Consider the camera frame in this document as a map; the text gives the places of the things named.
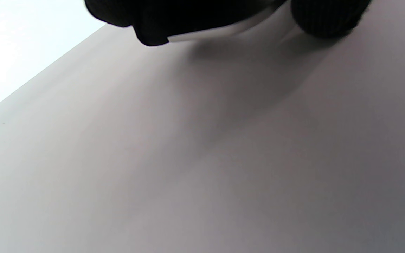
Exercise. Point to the person's left hand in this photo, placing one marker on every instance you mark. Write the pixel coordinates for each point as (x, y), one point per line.
(188, 14)

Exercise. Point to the silver sliding box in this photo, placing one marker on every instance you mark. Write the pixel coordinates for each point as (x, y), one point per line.
(216, 32)

